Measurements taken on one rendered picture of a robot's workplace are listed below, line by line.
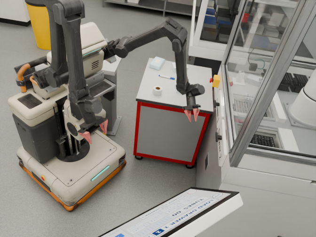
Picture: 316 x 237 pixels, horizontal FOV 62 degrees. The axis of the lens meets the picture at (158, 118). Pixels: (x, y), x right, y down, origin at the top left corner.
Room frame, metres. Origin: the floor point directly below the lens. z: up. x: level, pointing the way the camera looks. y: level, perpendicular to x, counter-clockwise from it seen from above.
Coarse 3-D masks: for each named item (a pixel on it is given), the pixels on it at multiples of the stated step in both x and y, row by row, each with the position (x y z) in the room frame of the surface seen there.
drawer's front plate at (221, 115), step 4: (220, 92) 1.53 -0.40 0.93; (220, 96) 1.48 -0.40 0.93; (216, 100) 1.55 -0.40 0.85; (220, 100) 1.44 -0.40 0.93; (220, 104) 1.40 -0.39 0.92; (216, 108) 1.47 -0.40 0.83; (220, 108) 1.37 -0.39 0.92; (216, 112) 1.43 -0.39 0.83; (220, 112) 1.33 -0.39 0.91; (216, 116) 1.39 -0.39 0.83; (220, 116) 1.30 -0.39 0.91; (216, 120) 1.35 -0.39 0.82; (220, 120) 1.28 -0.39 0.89
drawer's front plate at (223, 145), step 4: (220, 124) 1.24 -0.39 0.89; (224, 124) 1.20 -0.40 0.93; (220, 128) 1.20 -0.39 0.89; (224, 128) 1.17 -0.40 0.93; (220, 132) 1.18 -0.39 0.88; (224, 132) 1.13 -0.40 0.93; (224, 136) 1.10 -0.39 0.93; (220, 140) 1.12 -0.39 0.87; (224, 140) 1.07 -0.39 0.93; (220, 144) 1.09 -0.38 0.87; (224, 144) 1.03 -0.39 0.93; (220, 148) 1.06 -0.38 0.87; (224, 148) 1.01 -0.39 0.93; (220, 152) 1.03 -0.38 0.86; (224, 152) 0.97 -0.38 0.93; (220, 156) 1.01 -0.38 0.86; (224, 156) 0.96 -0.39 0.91; (220, 160) 0.98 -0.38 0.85; (224, 160) 0.96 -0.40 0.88; (220, 164) 0.96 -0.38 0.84
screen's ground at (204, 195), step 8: (184, 192) 0.65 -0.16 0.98; (200, 192) 0.62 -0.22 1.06; (208, 192) 0.60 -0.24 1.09; (216, 192) 0.58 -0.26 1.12; (168, 200) 0.61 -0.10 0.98; (200, 200) 0.54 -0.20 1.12; (184, 208) 0.51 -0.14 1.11; (176, 216) 0.46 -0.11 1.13; (192, 216) 0.44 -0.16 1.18; (128, 224) 0.47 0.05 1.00; (152, 224) 0.44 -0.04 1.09; (112, 232) 0.43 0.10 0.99; (120, 232) 0.42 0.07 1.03; (128, 232) 0.41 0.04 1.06
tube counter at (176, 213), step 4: (176, 212) 0.49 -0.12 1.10; (180, 212) 0.48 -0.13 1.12; (168, 216) 0.47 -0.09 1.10; (172, 216) 0.46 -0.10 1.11; (160, 220) 0.45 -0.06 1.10; (164, 220) 0.45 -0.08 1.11; (168, 220) 0.44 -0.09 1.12; (156, 224) 0.43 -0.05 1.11; (160, 224) 0.43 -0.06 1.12; (148, 228) 0.42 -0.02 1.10; (152, 228) 0.41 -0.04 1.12; (140, 232) 0.40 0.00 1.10; (144, 232) 0.39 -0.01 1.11; (148, 232) 0.39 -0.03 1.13; (136, 236) 0.38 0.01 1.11; (140, 236) 0.38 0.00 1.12
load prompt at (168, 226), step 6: (210, 198) 0.54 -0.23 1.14; (204, 204) 0.51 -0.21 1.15; (210, 204) 0.50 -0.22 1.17; (192, 210) 0.48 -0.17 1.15; (198, 210) 0.47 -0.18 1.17; (180, 216) 0.45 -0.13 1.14; (186, 216) 0.45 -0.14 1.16; (168, 222) 0.43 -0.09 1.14; (174, 222) 0.42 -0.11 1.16; (180, 222) 0.41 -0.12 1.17; (162, 228) 0.40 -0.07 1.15; (168, 228) 0.39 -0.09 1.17; (150, 234) 0.38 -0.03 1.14; (156, 234) 0.37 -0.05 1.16
